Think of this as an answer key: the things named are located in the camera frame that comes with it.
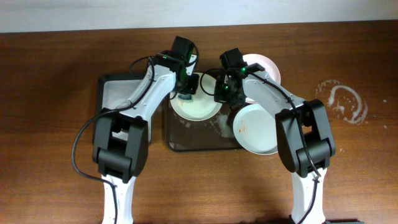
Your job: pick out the pale green plate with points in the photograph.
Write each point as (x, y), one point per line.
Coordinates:
(254, 129)

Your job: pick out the dark brown serving tray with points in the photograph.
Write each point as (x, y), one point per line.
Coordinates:
(214, 134)

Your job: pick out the pink white plate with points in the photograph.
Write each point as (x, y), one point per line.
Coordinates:
(270, 69)

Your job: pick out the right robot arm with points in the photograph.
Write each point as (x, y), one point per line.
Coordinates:
(305, 142)

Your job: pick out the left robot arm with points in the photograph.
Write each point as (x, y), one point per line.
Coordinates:
(121, 137)

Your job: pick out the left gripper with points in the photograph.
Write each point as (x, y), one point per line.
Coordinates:
(189, 86)

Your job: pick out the green yellow sponge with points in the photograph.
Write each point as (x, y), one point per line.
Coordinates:
(184, 97)

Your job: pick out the black soapy water tray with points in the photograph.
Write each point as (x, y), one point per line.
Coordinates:
(115, 89)

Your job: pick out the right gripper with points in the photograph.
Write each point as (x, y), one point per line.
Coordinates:
(224, 93)

